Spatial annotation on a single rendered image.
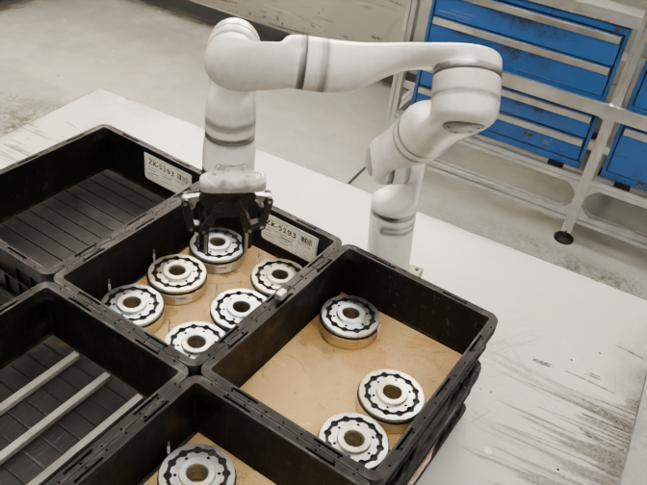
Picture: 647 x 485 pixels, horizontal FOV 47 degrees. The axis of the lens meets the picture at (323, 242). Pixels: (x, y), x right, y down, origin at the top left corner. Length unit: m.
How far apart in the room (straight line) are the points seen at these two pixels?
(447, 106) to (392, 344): 0.46
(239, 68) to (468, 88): 0.29
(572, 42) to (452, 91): 1.91
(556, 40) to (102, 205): 1.86
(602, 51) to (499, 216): 0.80
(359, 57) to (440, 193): 2.31
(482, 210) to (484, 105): 2.25
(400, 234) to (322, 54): 0.59
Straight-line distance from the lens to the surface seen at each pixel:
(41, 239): 1.48
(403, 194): 1.45
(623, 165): 3.02
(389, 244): 1.49
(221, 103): 1.01
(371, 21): 4.10
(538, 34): 2.90
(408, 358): 1.27
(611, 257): 3.21
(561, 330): 1.63
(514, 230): 3.16
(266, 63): 0.96
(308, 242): 1.35
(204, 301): 1.32
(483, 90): 1.00
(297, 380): 1.20
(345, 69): 0.98
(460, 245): 1.77
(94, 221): 1.51
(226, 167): 1.04
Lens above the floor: 1.72
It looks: 37 degrees down
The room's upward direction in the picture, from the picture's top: 8 degrees clockwise
